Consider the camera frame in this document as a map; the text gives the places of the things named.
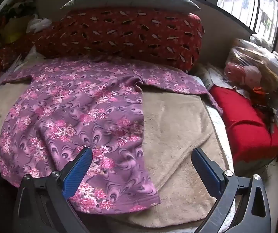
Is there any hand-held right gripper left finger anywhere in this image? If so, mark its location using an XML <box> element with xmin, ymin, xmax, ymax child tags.
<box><xmin>12</xmin><ymin>147</ymin><xmax>93</xmax><ymax>233</ymax></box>

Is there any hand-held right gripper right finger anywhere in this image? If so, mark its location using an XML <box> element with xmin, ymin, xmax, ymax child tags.
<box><xmin>191</xmin><ymin>148</ymin><xmax>272</xmax><ymax>233</ymax></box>

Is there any purple floral garment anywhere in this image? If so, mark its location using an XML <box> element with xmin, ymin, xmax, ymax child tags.
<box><xmin>0</xmin><ymin>55</ymin><xmax>223</xmax><ymax>215</ymax></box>

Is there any beige fleece blanket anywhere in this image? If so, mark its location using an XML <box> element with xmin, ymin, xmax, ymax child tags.
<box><xmin>0</xmin><ymin>58</ymin><xmax>234</xmax><ymax>229</ymax></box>

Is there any white quilted sheet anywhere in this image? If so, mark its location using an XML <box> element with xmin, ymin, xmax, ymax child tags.
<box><xmin>194</xmin><ymin>75</ymin><xmax>236</xmax><ymax>233</ymax></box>

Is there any red cloth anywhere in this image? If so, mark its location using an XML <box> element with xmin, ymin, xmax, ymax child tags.
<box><xmin>209</xmin><ymin>84</ymin><xmax>278</xmax><ymax>167</ymax></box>

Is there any grey white cloth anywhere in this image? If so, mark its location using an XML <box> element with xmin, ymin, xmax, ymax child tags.
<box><xmin>194</xmin><ymin>63</ymin><xmax>230</xmax><ymax>91</ymax></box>

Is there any yellow bag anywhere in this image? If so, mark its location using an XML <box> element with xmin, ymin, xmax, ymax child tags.
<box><xmin>4</xmin><ymin>17</ymin><xmax>31</xmax><ymax>44</ymax></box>

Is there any clear plastic bag with contents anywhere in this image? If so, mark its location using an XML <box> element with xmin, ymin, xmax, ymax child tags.
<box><xmin>224</xmin><ymin>38</ymin><xmax>278</xmax><ymax>96</ymax></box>

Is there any white plastic bag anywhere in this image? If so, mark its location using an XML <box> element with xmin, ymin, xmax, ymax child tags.
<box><xmin>26</xmin><ymin>15</ymin><xmax>52</xmax><ymax>34</ymax></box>

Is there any red patterned pillow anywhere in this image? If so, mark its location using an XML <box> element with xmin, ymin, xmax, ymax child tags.
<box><xmin>0</xmin><ymin>7</ymin><xmax>205</xmax><ymax>89</ymax></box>

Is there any grey pillow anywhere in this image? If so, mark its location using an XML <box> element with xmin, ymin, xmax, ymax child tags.
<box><xmin>61</xmin><ymin>0</ymin><xmax>202</xmax><ymax>11</ymax></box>

